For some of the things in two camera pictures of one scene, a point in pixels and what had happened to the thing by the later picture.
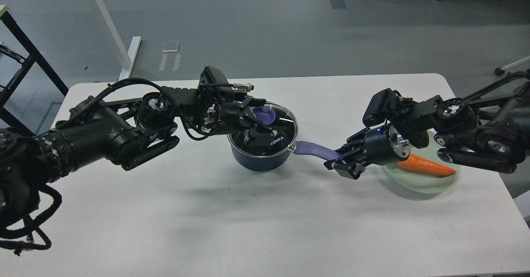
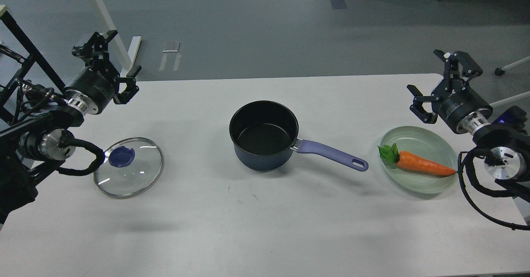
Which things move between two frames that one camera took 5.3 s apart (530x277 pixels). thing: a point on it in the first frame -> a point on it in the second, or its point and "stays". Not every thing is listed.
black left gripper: (233, 117) -> (93, 88)
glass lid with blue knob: (279, 118) -> (130, 165)
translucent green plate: (415, 182) stays
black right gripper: (384, 145) -> (455, 100)
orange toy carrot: (417, 164) stays
